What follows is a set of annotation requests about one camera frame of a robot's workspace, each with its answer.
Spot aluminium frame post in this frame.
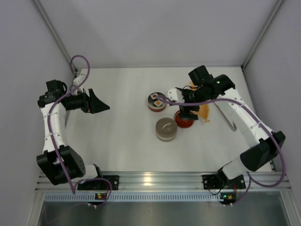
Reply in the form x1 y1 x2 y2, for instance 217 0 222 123
241 0 286 72
30 0 71 65

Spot metal tongs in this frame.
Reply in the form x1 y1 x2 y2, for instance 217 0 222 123
214 103 237 132

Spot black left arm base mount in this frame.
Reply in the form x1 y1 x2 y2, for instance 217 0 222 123
77 175 119 191

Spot slotted grey cable duct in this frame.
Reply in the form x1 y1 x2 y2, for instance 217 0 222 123
44 192 233 202

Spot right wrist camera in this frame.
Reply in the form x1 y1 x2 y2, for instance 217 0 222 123
165 88 184 103

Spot left aluminium frame post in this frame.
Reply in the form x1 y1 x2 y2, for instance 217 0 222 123
30 0 71 65

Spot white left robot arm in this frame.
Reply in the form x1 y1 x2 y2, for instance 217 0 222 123
36 80 110 185

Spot sushi roll red centre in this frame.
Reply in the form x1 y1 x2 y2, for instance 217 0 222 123
150 93 158 101

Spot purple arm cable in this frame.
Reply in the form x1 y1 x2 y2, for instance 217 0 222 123
47 55 112 208
156 95 287 205

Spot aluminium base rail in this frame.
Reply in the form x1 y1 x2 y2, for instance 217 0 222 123
35 171 291 192

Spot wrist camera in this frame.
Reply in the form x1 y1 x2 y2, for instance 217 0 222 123
72 73 87 87
165 88 184 103

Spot red round lid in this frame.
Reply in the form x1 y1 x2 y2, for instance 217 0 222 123
174 111 194 129

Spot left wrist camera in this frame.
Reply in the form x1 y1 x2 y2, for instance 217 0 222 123
72 73 87 87

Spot beige band metal container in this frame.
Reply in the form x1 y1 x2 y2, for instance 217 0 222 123
156 132 177 142

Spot red band metal container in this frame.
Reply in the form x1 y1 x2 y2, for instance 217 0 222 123
147 92 166 112

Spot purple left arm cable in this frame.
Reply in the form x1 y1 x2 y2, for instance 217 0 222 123
47 55 112 208

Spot brown round lid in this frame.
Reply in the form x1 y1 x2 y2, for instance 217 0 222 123
155 118 178 134

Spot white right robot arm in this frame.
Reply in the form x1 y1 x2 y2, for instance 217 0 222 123
167 65 285 187

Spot sushi roll orange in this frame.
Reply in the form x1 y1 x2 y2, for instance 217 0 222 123
154 100 163 107

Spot right aluminium frame post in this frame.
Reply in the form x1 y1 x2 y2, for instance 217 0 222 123
241 0 286 72

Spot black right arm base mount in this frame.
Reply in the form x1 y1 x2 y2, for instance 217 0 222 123
202 174 246 190

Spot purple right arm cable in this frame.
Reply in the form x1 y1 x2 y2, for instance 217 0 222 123
156 95 287 205

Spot woven bamboo boat tray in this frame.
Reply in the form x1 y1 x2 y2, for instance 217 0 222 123
189 81 210 123

